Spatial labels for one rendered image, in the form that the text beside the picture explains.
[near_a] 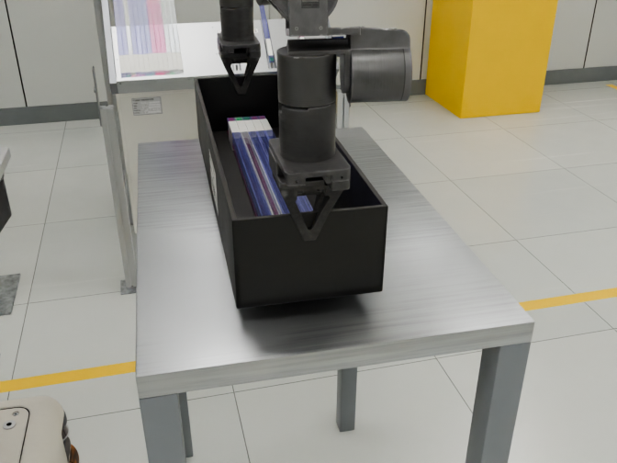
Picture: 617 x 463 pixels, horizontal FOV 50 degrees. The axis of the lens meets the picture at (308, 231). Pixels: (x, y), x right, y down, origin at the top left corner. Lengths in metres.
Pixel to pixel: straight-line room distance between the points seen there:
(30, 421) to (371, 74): 1.09
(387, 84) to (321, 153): 0.09
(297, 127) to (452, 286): 0.32
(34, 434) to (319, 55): 1.06
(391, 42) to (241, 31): 0.57
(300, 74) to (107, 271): 1.94
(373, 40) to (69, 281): 1.97
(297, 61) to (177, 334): 0.33
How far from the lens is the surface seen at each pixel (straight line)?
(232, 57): 1.21
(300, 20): 0.62
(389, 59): 0.65
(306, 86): 0.64
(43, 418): 1.52
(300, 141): 0.66
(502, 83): 4.14
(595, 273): 2.61
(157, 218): 1.03
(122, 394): 1.95
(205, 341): 0.76
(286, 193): 0.67
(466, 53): 3.98
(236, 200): 0.98
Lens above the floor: 1.25
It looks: 28 degrees down
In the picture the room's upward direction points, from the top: straight up
